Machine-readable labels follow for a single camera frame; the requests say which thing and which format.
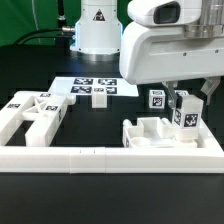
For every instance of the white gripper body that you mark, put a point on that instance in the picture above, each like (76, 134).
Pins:
(163, 54)

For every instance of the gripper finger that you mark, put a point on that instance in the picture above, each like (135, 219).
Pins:
(210, 85)
(174, 99)

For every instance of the white chair seat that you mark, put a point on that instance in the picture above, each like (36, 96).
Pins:
(155, 132)

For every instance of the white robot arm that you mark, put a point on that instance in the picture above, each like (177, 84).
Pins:
(98, 33)

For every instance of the small white marker block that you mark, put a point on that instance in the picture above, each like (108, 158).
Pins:
(99, 97)

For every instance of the white marker base sheet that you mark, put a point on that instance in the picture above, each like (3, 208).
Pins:
(85, 85)

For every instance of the white U-shaped obstacle frame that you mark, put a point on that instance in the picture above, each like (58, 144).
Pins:
(72, 160)

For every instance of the white chair back frame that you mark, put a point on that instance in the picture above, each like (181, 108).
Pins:
(45, 110)

